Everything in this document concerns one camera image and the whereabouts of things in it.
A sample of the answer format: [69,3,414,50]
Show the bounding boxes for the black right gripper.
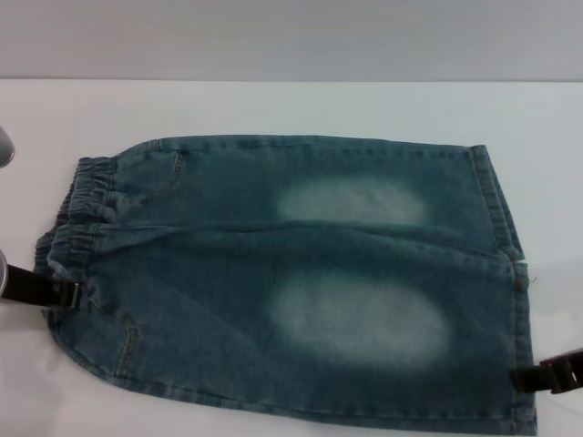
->
[508,347,583,395]

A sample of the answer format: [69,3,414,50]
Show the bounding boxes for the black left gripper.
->
[1,263,87,312]

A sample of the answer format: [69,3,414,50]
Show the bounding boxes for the blue denim shorts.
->
[35,134,541,434]

